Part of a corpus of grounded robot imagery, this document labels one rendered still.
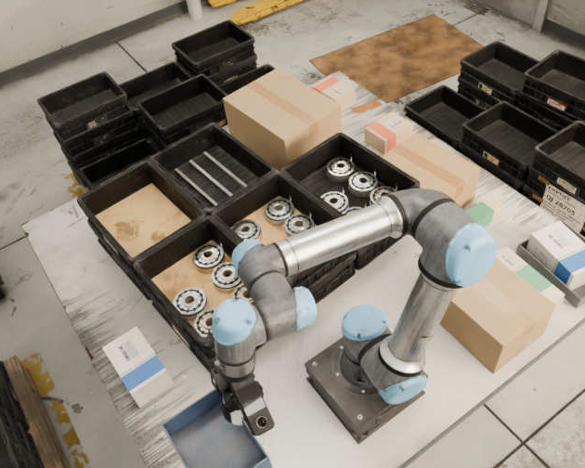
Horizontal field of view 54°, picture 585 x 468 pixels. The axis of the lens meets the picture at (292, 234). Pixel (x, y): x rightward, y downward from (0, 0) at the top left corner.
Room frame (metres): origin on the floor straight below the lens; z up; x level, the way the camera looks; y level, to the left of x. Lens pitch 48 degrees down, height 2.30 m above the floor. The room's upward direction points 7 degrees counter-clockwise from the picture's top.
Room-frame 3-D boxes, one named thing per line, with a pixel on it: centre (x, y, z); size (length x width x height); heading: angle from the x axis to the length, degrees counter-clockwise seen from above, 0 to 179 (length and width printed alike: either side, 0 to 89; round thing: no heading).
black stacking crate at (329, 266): (1.28, 0.03, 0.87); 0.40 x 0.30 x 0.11; 35
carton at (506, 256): (1.07, -0.73, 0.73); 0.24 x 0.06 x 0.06; 27
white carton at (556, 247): (1.13, -0.88, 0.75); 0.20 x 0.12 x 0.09; 19
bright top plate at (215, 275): (1.15, 0.22, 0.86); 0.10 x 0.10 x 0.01
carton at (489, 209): (1.35, -0.64, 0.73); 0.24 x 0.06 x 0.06; 120
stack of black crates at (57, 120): (2.67, 1.01, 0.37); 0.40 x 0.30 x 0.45; 120
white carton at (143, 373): (0.93, 0.52, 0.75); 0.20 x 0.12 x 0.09; 32
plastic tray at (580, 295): (1.12, -0.90, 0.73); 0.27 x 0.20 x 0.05; 23
